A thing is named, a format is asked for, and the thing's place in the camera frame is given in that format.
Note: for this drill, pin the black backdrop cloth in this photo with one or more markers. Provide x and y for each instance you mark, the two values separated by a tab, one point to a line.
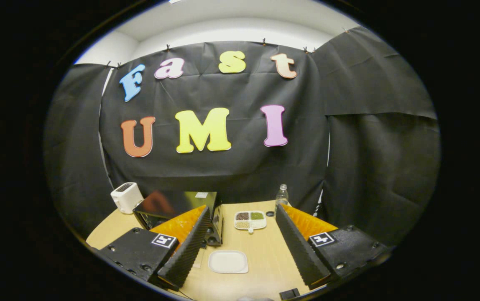
369	167

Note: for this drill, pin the black electric oven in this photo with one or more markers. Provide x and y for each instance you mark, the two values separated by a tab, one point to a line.
169	205

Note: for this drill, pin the clear plastic water bottle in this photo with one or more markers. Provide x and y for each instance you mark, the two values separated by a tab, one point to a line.
281	198

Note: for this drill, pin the white toaster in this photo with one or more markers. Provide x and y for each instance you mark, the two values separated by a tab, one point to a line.
126	198

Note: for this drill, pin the small black box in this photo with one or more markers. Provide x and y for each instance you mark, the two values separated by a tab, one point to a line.
290	294

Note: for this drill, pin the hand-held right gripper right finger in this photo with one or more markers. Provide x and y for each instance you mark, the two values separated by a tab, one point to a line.
298	251

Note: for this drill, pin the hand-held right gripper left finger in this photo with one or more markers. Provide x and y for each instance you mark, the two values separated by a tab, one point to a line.
187	255

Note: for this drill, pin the white rectangular plate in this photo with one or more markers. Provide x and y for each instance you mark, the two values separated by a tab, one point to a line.
228	262

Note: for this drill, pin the white divided seasoning dish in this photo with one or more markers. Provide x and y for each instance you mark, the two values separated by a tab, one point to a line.
250	220

